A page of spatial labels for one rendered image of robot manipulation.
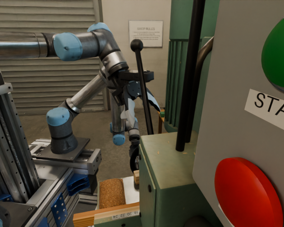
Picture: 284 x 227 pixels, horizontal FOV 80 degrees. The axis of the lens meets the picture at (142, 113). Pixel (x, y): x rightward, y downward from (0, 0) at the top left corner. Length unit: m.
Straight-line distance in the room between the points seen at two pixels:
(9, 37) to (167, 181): 0.56
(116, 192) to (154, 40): 3.05
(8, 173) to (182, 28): 0.86
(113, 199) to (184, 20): 0.55
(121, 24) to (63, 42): 2.89
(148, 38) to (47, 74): 2.00
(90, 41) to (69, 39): 0.06
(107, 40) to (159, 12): 2.92
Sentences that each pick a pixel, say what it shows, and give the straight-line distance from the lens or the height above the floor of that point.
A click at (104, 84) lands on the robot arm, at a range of 1.04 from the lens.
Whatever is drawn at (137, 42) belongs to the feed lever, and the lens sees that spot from 0.47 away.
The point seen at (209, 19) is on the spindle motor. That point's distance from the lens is 0.34.
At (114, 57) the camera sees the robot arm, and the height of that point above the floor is 1.36.
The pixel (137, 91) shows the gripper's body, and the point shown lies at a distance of 0.56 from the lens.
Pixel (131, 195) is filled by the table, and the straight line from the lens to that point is 0.67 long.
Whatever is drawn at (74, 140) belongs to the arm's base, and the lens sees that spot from 1.08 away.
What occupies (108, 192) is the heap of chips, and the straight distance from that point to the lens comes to 0.65.
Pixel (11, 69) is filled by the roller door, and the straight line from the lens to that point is 3.91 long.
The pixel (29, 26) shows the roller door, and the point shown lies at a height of 1.59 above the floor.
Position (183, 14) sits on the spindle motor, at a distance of 0.36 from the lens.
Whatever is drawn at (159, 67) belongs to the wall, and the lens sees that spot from 3.51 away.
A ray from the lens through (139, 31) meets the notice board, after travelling 3.39.
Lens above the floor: 1.42
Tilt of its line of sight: 24 degrees down
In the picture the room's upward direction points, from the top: straight up
